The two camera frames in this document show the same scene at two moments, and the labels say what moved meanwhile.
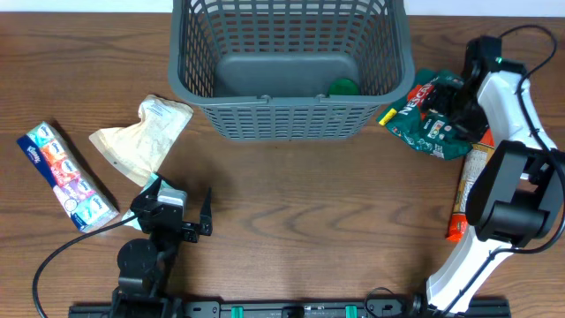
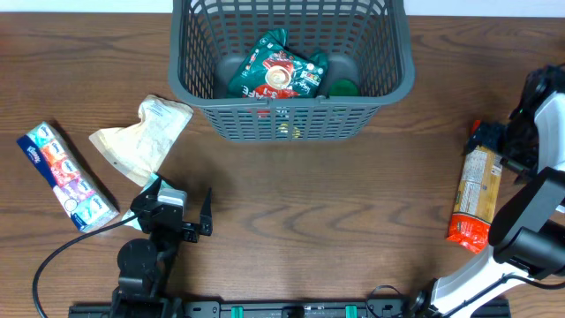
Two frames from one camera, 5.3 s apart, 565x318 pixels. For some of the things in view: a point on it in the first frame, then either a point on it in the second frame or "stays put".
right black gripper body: [453, 108] → [487, 133]
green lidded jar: [343, 87] stays put
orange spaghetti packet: [478, 156] stays put
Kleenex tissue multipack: [86, 202] stays put
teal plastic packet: [167, 195] stays put
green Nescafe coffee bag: [427, 132] → [270, 70]
